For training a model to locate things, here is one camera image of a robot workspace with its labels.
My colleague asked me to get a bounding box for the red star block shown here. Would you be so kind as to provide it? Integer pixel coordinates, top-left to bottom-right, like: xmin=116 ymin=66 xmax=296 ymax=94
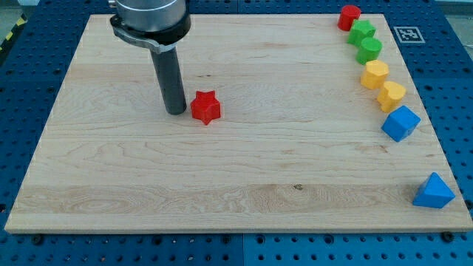
xmin=191 ymin=90 xmax=222 ymax=125

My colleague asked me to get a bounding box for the blue cube block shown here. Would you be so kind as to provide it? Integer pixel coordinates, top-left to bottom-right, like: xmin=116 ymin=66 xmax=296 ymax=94
xmin=381 ymin=106 xmax=421 ymax=142

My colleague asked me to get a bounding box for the black bolt front right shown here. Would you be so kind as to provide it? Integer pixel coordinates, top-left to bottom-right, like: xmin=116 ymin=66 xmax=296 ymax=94
xmin=440 ymin=231 xmax=455 ymax=243

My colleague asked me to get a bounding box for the red cylinder block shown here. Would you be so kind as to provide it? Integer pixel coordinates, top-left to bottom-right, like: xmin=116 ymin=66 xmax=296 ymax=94
xmin=337 ymin=4 xmax=361 ymax=31

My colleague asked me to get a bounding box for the blue triangle block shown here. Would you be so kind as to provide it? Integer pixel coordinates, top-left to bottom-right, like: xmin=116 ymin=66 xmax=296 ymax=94
xmin=412 ymin=172 xmax=455 ymax=208

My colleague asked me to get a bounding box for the black bolt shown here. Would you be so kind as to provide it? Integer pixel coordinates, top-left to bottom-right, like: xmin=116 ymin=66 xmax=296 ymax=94
xmin=440 ymin=231 xmax=455 ymax=243
xmin=31 ymin=234 xmax=44 ymax=245

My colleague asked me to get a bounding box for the yellow heart block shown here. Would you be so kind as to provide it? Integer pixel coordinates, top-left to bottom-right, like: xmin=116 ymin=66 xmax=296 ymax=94
xmin=376 ymin=81 xmax=406 ymax=113

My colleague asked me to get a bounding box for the green star block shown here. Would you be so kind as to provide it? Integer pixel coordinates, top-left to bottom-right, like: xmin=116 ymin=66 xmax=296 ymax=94
xmin=347 ymin=19 xmax=376 ymax=47

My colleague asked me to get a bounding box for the light wooden board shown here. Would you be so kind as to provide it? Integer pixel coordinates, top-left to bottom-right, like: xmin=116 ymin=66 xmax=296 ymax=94
xmin=5 ymin=14 xmax=472 ymax=234

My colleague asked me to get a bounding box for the green cylinder block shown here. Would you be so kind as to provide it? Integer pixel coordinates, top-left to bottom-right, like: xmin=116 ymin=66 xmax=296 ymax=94
xmin=355 ymin=37 xmax=383 ymax=65

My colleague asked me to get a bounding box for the black bolt front left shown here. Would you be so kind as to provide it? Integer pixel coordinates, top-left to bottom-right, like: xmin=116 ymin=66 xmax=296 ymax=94
xmin=31 ymin=234 xmax=44 ymax=245

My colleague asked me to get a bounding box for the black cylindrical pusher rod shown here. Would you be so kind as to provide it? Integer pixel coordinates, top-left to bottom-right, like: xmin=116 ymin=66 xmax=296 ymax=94
xmin=151 ymin=48 xmax=187 ymax=115

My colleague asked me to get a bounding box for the yellow hexagon block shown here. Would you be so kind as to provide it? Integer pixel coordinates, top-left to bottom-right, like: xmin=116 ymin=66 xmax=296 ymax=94
xmin=360 ymin=60 xmax=389 ymax=89

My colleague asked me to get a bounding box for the white fiducial marker tag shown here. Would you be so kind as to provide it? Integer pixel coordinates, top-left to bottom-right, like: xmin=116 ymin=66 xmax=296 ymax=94
xmin=394 ymin=26 xmax=425 ymax=44

